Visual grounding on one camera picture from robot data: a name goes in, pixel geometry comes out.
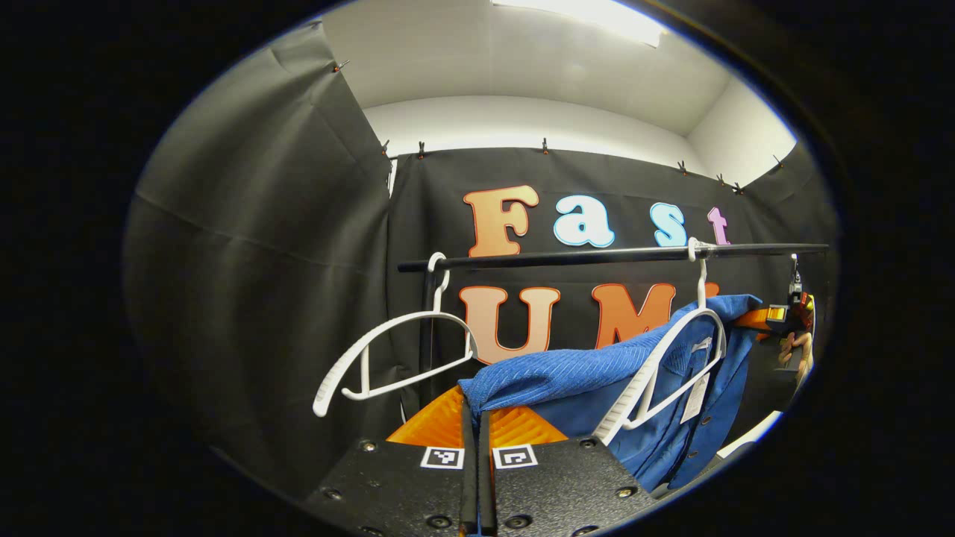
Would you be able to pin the white plastic hanger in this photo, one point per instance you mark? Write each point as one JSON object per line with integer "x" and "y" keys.
{"x": 339, "y": 373}
{"x": 633, "y": 395}

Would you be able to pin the black clothes rack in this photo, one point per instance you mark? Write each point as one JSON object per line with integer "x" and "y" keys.
{"x": 597, "y": 256}

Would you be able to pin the blue shirt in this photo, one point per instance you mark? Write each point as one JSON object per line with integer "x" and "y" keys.
{"x": 567, "y": 373}

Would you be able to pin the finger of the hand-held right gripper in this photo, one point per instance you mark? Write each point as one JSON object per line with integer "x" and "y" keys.
{"x": 757, "y": 318}

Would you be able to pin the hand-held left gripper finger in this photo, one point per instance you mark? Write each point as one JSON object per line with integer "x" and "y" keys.
{"x": 486, "y": 485}
{"x": 470, "y": 485}

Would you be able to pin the black backdrop cloth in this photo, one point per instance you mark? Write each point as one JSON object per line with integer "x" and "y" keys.
{"x": 261, "y": 261}

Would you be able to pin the row of small cloth clamps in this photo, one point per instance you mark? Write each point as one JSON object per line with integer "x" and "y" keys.
{"x": 545, "y": 145}

